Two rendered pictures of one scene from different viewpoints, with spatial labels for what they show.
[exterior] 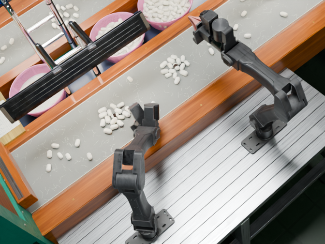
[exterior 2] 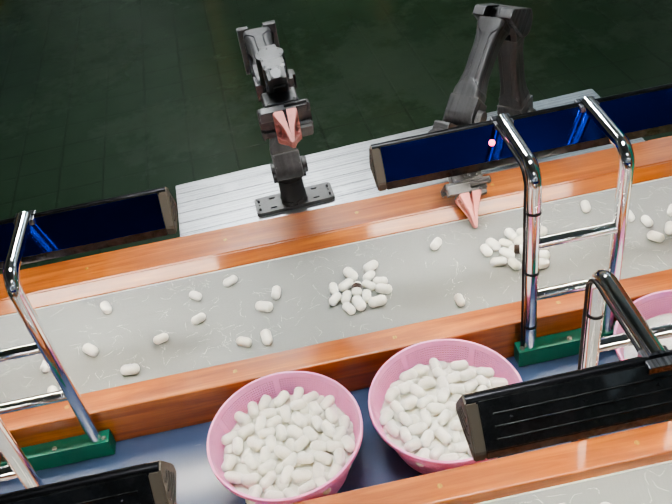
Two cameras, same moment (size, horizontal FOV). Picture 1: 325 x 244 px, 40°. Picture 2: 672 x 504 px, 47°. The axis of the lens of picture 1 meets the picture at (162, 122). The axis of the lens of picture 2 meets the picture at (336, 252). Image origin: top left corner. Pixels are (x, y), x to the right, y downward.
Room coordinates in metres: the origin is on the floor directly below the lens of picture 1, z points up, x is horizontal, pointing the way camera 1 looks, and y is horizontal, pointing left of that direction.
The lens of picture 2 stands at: (2.31, 0.15, 1.82)
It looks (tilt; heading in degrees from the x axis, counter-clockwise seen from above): 40 degrees down; 196
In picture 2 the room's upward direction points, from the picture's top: 10 degrees counter-clockwise
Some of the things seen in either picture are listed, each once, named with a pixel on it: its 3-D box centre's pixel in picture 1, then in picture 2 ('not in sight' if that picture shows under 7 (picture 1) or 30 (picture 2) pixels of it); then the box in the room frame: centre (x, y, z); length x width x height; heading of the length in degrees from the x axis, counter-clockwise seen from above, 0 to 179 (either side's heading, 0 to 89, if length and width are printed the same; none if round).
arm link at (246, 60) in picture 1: (263, 80); (266, 68); (0.78, -0.37, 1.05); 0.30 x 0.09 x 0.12; 21
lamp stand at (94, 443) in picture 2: not in sight; (22, 346); (1.49, -0.68, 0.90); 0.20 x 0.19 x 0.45; 108
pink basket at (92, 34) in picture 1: (119, 40); (447, 413); (1.46, 0.06, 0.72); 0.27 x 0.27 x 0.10
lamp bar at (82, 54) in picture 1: (75, 63); (546, 127); (1.11, 0.22, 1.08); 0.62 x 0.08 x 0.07; 108
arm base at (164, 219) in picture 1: (148, 229); not in sight; (0.55, 0.19, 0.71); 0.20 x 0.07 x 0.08; 111
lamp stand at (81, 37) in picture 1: (81, 76); (556, 234); (1.19, 0.25, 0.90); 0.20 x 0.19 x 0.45; 108
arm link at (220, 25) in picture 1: (227, 41); (274, 72); (0.93, -0.30, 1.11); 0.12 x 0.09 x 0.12; 21
